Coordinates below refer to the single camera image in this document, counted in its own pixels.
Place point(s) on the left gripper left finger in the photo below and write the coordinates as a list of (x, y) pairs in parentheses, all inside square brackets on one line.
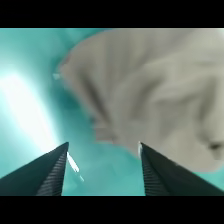
[(43, 173)]

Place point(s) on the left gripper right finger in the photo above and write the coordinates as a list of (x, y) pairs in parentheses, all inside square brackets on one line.
[(166, 178)]

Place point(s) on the grey garment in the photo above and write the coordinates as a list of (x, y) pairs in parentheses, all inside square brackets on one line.
[(150, 90)]

